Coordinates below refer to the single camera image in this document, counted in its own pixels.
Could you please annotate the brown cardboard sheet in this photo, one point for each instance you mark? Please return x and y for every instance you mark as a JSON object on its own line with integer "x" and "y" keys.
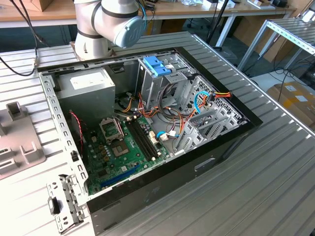
{"x": 258, "y": 32}

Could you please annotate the long wooden desk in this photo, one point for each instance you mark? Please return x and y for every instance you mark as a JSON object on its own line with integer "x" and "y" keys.
{"x": 49, "y": 13}

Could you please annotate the large cardboard box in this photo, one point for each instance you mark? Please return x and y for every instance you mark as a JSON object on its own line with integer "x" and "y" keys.
{"x": 295, "y": 98}

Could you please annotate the black RAM slot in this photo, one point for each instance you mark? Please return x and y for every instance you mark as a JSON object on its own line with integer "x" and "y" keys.
{"x": 140, "y": 141}
{"x": 146, "y": 137}

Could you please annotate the grey parts rack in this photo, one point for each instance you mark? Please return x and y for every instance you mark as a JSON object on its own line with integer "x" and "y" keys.
{"x": 17, "y": 137}

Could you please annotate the blue expansion slot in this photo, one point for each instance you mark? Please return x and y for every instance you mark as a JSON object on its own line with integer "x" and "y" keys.
{"x": 120, "y": 175}

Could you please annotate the black case fan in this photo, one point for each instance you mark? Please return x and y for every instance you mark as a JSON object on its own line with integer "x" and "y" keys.
{"x": 73, "y": 130}

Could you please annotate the small cardboard box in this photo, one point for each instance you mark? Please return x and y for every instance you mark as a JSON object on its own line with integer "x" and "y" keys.
{"x": 37, "y": 3}

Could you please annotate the open black PC case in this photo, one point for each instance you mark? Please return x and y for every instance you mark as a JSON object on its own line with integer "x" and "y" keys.
{"x": 172, "y": 177}

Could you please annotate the green motherboard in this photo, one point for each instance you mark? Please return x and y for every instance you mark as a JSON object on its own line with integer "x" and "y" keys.
{"x": 118, "y": 164}

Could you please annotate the perforated metal disk bay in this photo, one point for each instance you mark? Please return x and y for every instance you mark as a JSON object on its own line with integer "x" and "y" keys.
{"x": 192, "y": 137}

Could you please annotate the grey Dell power supply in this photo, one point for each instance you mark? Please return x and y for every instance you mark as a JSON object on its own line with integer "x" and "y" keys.
{"x": 83, "y": 96}

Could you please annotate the black slot cover latch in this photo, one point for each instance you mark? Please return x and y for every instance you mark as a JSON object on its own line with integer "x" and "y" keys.
{"x": 53, "y": 205}

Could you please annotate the empty blue disk carrier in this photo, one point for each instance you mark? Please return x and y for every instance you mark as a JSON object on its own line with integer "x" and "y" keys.
{"x": 157, "y": 66}

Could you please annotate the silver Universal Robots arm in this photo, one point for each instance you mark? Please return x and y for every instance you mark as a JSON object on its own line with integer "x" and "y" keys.
{"x": 110, "y": 19}

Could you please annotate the CPU socket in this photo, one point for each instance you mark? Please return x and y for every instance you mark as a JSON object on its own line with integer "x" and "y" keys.
{"x": 119, "y": 148}

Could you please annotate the tall metal drive cage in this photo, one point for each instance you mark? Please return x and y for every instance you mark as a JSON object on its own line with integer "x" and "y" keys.
{"x": 150, "y": 91}

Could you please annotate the black tripod stand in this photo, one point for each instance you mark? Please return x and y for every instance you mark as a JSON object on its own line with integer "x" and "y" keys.
{"x": 216, "y": 19}

